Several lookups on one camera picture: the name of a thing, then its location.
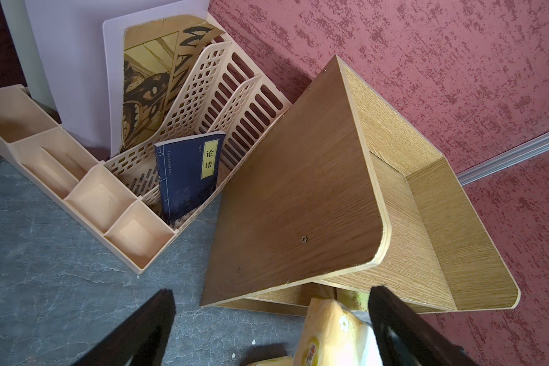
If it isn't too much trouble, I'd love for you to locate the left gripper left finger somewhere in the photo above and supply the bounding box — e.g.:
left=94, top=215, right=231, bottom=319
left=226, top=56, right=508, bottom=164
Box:
left=75, top=289, right=176, bottom=365

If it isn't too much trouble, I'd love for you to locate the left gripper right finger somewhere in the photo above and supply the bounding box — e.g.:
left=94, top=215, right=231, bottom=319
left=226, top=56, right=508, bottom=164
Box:
left=368, top=286, right=476, bottom=365

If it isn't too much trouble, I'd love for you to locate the tissue pack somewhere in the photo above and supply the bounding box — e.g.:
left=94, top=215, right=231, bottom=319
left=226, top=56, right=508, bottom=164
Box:
left=246, top=296, right=385, bottom=366

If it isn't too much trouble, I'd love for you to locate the wooden two-tier shelf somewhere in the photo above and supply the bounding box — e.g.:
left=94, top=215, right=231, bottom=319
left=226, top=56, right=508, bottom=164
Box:
left=201, top=56, right=521, bottom=316

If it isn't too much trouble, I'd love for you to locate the beige plastic file organizer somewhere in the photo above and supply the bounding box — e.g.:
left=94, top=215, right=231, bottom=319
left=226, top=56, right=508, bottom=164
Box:
left=0, top=34, right=291, bottom=274

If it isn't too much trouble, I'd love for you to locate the dark blue book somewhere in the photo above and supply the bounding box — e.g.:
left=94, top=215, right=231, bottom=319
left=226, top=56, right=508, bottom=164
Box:
left=154, top=131, right=226, bottom=225

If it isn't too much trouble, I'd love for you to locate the right corner metal profile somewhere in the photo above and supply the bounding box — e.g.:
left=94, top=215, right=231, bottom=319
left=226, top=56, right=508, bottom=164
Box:
left=457, top=132, right=549, bottom=186

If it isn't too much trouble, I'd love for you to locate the butterfly print folder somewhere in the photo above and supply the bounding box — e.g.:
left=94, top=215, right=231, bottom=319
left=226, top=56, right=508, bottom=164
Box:
left=120, top=15, right=224, bottom=152

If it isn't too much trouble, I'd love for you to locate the lilac folder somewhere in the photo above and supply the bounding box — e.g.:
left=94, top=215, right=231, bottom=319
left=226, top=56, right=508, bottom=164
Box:
left=25, top=1, right=209, bottom=159

